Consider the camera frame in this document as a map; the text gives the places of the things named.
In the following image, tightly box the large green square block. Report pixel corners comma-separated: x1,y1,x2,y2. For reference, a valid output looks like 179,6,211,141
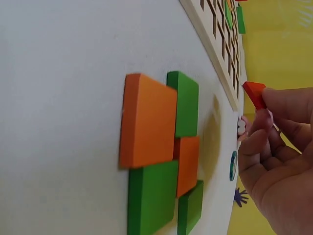
127,160,179,235

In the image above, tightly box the large orange square block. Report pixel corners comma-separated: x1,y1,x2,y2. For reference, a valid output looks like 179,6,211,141
119,73,178,169

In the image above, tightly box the wooden puzzle board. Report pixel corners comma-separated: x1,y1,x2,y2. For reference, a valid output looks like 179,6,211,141
179,0,246,110

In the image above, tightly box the red wooden block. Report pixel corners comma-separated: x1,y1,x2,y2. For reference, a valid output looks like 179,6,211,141
242,81,267,111

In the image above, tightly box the green rectangular block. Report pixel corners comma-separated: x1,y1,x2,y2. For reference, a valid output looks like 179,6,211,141
166,70,200,139
224,0,236,28
177,180,204,235
235,5,246,35

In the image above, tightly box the person's right hand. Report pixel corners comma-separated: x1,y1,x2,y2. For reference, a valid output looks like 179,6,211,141
237,88,313,235

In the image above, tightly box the small orange block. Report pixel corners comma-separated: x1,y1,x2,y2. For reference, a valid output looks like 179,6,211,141
173,136,201,198

